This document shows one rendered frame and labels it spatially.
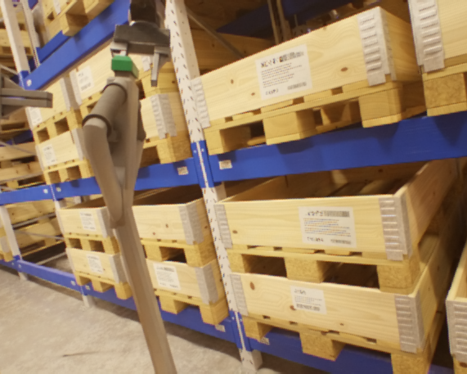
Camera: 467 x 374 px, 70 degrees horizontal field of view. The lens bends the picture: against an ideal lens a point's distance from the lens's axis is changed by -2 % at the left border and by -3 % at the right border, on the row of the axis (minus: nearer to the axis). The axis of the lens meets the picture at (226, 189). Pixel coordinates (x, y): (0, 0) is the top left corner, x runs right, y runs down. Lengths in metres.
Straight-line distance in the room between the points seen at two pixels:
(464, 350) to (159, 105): 1.53
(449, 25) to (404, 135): 0.32
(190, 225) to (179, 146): 0.41
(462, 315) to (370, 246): 0.33
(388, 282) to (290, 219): 0.40
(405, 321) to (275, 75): 0.96
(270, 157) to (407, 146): 0.52
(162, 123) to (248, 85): 0.54
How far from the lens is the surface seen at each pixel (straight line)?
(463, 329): 1.32
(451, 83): 1.12
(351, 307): 1.39
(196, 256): 1.80
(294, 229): 1.36
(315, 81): 1.23
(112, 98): 0.56
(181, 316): 2.27
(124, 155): 0.64
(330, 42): 1.21
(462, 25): 1.12
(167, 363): 0.79
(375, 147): 1.23
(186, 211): 1.73
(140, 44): 0.90
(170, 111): 1.75
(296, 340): 1.73
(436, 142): 1.18
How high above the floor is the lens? 1.24
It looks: 8 degrees down
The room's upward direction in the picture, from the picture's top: 12 degrees counter-clockwise
